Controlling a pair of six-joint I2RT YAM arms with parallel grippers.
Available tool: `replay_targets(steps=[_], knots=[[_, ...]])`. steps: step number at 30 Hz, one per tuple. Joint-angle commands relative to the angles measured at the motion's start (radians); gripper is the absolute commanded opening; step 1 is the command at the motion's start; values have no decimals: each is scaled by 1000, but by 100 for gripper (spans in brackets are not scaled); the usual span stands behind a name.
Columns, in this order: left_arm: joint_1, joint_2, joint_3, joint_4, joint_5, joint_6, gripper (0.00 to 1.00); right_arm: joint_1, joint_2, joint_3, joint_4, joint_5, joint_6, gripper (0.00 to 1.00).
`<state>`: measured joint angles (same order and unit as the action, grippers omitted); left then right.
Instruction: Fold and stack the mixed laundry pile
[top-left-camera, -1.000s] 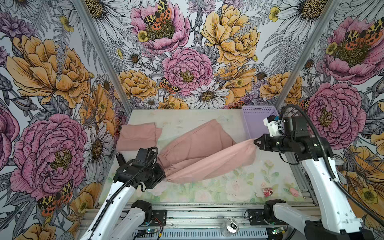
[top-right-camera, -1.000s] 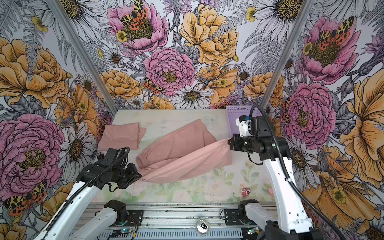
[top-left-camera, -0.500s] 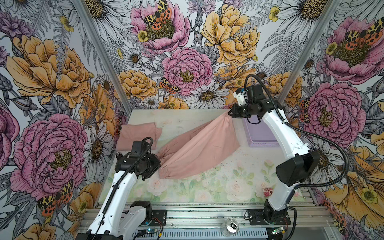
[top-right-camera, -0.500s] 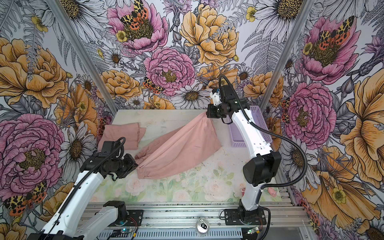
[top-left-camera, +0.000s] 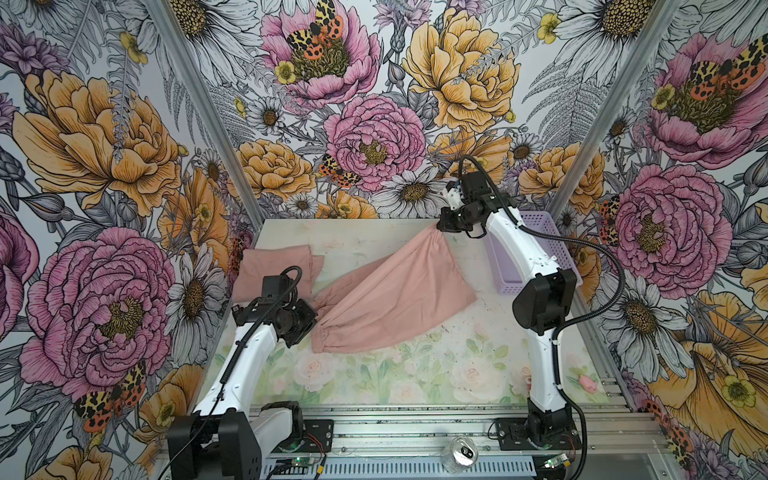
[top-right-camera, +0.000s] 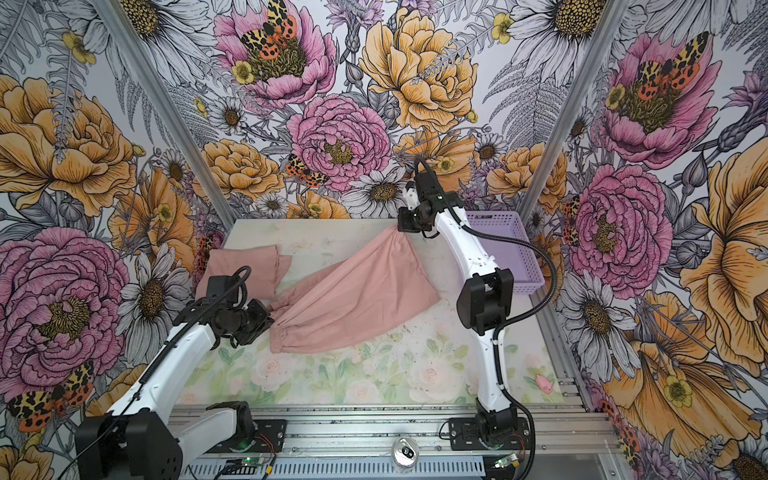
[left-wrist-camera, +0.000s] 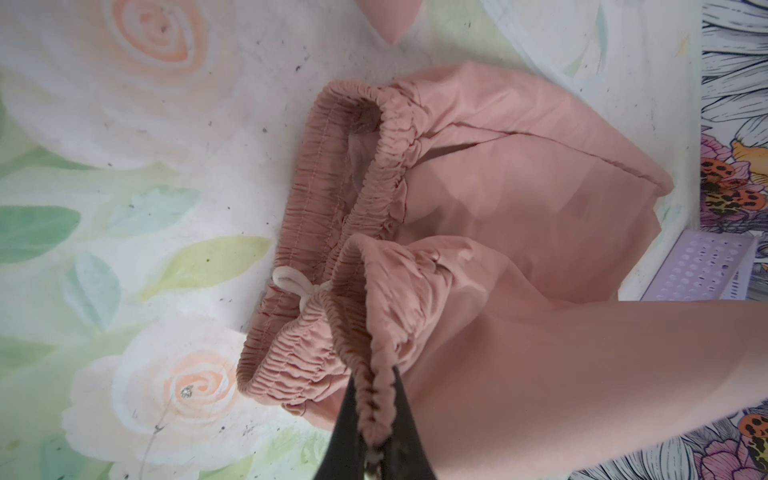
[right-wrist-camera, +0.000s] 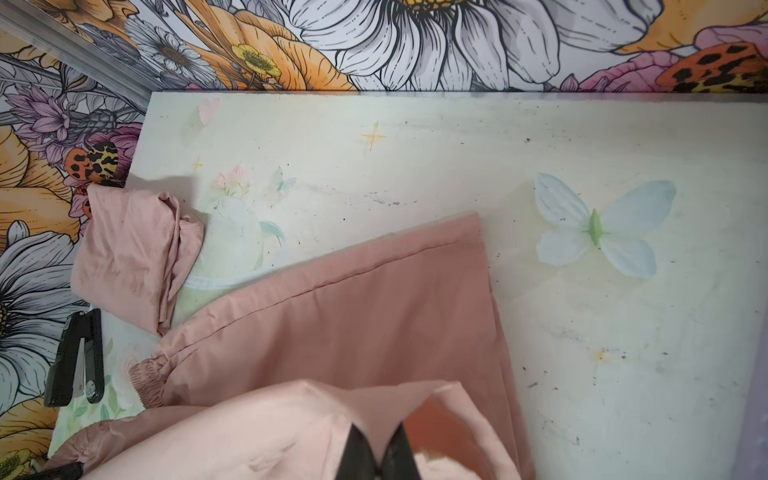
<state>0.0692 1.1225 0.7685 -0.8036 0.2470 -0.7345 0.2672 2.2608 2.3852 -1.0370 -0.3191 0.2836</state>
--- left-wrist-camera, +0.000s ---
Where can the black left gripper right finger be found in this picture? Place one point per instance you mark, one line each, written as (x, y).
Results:
(403, 454)

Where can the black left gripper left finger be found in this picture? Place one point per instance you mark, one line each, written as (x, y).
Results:
(346, 452)

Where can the pink garments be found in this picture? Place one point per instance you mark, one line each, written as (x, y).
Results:
(476, 224)

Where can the pink pixel-print t-shirt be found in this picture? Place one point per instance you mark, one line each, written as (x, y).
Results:
(390, 19)

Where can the lilac perforated plastic basket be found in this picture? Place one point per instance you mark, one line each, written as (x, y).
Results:
(704, 266)

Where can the white pants drawstring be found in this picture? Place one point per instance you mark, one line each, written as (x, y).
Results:
(295, 282)

